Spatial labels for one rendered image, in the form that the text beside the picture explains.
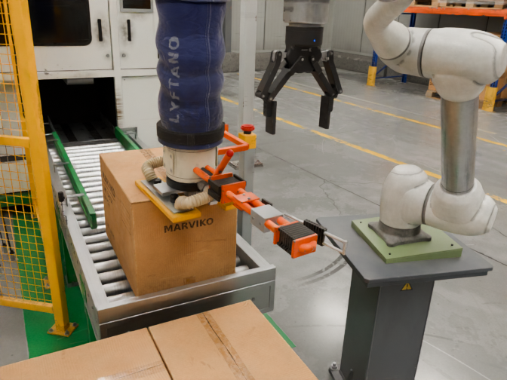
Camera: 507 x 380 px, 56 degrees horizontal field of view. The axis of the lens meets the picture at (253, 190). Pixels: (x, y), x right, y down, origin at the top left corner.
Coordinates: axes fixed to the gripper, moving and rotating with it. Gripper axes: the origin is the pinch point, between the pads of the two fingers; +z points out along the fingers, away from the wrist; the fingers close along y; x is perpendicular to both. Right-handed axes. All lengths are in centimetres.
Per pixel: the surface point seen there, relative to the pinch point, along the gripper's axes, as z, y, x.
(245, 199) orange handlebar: 28.1, -2.2, -27.9
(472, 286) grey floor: 135, -188, -78
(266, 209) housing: 28.4, -4.7, -20.0
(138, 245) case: 57, 20, -67
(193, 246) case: 62, -1, -67
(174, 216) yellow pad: 40, 12, -48
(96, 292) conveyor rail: 76, 35, -73
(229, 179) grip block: 27, -4, -42
